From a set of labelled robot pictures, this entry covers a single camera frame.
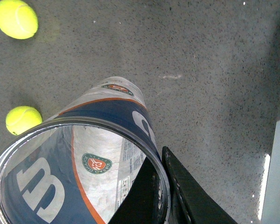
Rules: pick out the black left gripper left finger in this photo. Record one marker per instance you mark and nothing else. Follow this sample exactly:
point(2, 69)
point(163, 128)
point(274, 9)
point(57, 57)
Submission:
point(141, 204)

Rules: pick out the clear blue Wilson tennis can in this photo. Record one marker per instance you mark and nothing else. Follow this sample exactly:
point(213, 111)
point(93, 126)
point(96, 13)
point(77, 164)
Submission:
point(79, 166)

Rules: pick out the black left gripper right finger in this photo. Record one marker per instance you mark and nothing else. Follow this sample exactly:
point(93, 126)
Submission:
point(190, 204)

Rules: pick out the plain yellow tennis ball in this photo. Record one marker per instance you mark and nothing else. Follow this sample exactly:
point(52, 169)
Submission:
point(21, 119)

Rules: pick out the far-left yellow tennis ball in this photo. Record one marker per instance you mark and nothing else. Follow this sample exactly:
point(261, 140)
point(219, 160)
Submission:
point(17, 19)

